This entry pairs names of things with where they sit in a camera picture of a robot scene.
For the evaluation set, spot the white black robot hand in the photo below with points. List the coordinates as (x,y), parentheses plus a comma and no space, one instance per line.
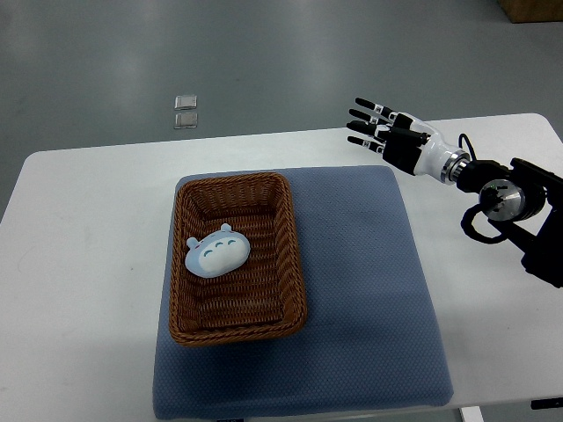
(409,144)

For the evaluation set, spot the blue fabric mat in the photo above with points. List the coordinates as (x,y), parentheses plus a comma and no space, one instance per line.
(371,339)

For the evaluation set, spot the brown wicker basket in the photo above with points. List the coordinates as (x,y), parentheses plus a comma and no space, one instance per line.
(264,297)

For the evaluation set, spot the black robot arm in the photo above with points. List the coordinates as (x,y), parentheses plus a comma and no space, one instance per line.
(520,203)

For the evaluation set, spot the upper metal floor plate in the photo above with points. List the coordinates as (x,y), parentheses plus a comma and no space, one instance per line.
(185,102)

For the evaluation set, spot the brown cardboard box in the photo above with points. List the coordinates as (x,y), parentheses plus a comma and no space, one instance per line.
(532,11)

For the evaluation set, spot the white table leg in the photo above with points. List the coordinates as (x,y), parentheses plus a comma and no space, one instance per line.
(471,414)

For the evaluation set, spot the black table bracket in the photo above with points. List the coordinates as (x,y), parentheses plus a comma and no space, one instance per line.
(547,404)

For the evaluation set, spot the blue white plush toy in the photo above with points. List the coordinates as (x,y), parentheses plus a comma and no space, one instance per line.
(218,253)

